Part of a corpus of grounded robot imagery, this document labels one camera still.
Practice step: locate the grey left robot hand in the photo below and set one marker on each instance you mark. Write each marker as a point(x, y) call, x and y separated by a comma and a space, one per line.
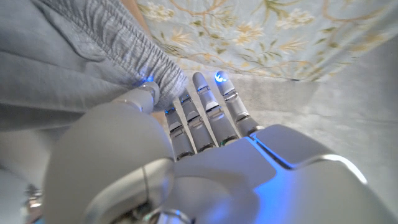
point(217, 174)

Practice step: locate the grey shorts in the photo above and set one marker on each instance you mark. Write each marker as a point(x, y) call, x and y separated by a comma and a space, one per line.
point(68, 56)

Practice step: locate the floral printed backdrop cloth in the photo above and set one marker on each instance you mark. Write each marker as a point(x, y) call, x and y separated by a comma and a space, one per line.
point(264, 31)

